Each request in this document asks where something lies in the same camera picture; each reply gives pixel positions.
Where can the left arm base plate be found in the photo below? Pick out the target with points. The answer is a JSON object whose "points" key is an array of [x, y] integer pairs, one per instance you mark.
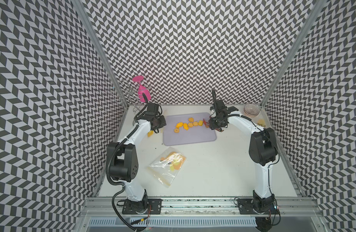
{"points": [[152, 206]]}

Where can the aluminium mounting rail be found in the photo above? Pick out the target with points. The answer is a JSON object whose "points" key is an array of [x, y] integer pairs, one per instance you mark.
{"points": [[210, 206]]}

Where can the small pink stacked bowls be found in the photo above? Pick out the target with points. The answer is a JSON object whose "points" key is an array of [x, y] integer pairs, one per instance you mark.
{"points": [[251, 110]]}

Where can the clear bag with cookies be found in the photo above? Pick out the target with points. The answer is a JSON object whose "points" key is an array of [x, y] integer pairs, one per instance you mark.
{"points": [[167, 166]]}

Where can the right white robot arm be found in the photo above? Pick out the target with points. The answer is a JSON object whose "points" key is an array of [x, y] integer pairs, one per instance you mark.
{"points": [[262, 151]]}

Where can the metal wire glass rack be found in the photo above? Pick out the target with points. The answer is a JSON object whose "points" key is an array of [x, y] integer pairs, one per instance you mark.
{"points": [[130, 96]]}

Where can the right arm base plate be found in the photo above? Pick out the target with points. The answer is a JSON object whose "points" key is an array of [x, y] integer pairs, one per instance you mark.
{"points": [[265, 206]]}

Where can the pink plastic wine glass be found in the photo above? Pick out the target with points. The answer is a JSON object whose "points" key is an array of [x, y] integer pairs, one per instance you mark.
{"points": [[142, 90]]}

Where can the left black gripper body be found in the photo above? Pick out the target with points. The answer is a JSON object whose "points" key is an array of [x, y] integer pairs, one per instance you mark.
{"points": [[160, 122]]}

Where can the red metal tongs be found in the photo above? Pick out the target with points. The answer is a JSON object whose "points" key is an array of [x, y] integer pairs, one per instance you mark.
{"points": [[207, 125]]}

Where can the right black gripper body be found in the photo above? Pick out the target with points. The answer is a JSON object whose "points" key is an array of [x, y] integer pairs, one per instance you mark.
{"points": [[216, 122]]}

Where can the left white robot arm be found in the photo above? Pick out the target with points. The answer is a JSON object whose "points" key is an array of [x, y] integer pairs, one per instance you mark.
{"points": [[122, 160]]}

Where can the clear resealable bag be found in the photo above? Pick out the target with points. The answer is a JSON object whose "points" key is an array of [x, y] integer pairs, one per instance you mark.
{"points": [[262, 123], [150, 133]]}

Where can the yellow fish shaped cookie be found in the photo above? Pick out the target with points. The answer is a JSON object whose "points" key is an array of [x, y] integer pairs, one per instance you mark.
{"points": [[178, 125]]}

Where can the lavender plastic tray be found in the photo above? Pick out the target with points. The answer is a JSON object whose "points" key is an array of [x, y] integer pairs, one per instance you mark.
{"points": [[189, 133]]}

